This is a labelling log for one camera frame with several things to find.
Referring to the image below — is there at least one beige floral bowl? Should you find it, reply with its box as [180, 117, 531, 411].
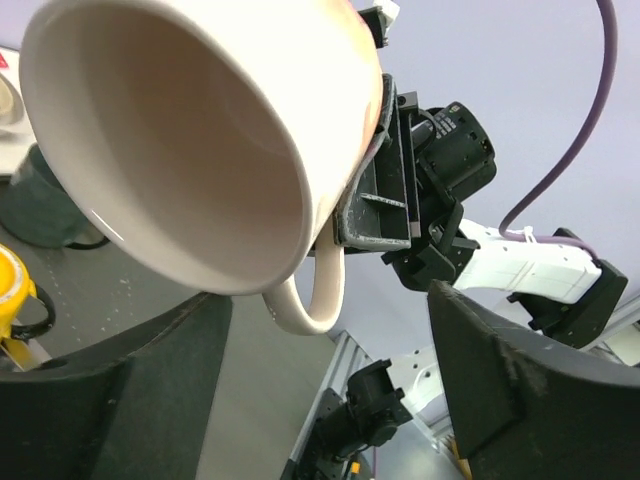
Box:
[1, 76, 29, 136]

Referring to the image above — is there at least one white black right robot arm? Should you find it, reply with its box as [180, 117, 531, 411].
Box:
[283, 75, 627, 479]

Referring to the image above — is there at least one orange yellow mug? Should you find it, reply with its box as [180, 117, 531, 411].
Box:
[1, 245, 57, 371]

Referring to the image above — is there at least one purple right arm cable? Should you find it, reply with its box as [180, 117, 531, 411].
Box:
[498, 0, 619, 246]

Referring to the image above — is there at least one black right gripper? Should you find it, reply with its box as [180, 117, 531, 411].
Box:
[332, 74, 497, 290]

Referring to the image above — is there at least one dark grey green mug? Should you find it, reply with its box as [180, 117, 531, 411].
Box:
[1, 144, 110, 251]

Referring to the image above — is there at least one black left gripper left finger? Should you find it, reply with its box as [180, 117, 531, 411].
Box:
[1, 293, 233, 479]

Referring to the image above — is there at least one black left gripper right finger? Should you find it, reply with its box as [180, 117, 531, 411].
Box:
[427, 281, 639, 479]

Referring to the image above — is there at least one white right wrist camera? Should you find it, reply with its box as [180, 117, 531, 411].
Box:
[358, 0, 400, 49]

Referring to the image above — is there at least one pink white mug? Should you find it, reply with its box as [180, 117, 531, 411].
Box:
[19, 1, 383, 335]

